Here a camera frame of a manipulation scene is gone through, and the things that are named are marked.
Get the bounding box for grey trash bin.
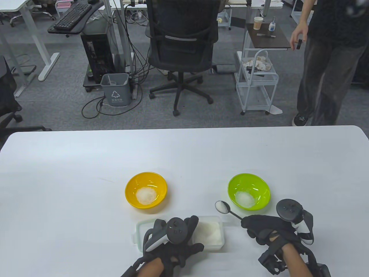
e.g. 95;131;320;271
100;73;131;106

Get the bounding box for black swivel chair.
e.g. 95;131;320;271
0;56;52;145

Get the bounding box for person's left forearm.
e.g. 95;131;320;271
135;257;165;277

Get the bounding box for crumpled white tissues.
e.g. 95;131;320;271
242;56;273;71

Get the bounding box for white desk with grey legs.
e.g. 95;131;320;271
102;0;283;100

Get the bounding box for black computer tower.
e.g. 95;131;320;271
80;30;117;84

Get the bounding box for black floor cable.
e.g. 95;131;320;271
82;84;143;119

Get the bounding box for yellow plastic bowl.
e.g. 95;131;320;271
125;172;168;209

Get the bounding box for white utility cart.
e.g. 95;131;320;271
291;0;303;21

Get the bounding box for person's right forearm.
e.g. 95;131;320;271
283;244;315;277

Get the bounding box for black mesh office chair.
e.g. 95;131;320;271
145;0;221;117

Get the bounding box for black keyboard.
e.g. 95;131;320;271
53;3;93;31

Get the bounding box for person's right hand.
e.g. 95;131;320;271
241;214;300;252

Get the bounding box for black floor stand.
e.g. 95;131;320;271
350;49;369;86

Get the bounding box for dark brown side table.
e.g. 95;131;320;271
246;23;292;51

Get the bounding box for pink box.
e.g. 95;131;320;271
55;0;76;10

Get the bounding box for green plastic bowl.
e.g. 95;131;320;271
228;173;271;216

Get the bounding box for white wire rolling cart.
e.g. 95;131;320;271
235;48;280;116

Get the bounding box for white standing desk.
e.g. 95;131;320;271
0;0;61;98

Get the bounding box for small white trolley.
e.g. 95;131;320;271
217;9;232;31

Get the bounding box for clear plastic sugar container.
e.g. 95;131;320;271
192;216;225;251

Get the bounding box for black keyboard tray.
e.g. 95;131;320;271
48;1;104;37

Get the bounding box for black long-handled spoon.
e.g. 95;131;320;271
215;201;244;221

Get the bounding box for person's left hand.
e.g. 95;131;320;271
143;215;204;267

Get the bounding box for clear lid with green seal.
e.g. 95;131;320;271
132;219;157;253

